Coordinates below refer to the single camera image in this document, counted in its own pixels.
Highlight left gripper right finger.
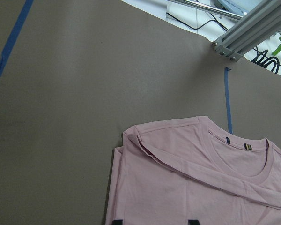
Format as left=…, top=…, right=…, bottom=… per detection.
left=188, top=219, right=200, bottom=225

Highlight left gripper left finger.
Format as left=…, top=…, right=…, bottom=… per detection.
left=113, top=219, right=123, bottom=225

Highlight pink printed t-shirt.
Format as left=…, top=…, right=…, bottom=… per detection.
left=106, top=116, right=281, bottom=225

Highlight reacher grabber tool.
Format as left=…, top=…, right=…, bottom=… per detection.
left=169, top=0, right=243, bottom=21

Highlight black cable bundle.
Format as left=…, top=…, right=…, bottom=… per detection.
left=251, top=45, right=281, bottom=75

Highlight aluminium frame post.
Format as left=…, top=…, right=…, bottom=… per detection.
left=213, top=0, right=281, bottom=61

